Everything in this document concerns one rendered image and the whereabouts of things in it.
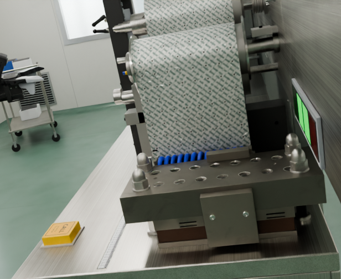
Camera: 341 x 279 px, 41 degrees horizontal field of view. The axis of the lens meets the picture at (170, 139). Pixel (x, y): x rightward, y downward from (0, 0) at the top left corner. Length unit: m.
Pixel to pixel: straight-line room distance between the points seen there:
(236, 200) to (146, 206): 0.18
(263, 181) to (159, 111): 0.31
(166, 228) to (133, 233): 0.13
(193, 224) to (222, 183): 0.11
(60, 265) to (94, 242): 0.10
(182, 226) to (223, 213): 0.10
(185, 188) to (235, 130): 0.22
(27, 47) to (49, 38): 0.39
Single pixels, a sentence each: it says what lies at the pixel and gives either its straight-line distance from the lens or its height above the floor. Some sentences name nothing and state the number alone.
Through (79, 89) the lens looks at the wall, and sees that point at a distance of 7.11.
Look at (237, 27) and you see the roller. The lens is 1.04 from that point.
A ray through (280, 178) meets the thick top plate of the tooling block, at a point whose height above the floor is 1.03.
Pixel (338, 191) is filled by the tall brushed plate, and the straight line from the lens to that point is 0.54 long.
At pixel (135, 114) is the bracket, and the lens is 1.14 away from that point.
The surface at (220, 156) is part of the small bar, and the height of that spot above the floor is 1.04.
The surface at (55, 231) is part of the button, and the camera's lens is 1.12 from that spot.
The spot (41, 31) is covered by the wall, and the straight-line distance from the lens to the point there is 7.16.
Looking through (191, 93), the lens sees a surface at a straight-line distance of 1.03.
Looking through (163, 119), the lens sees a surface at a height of 1.13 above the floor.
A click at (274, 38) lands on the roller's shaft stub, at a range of 1.06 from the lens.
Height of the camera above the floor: 1.39
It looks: 17 degrees down
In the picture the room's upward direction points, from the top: 11 degrees counter-clockwise
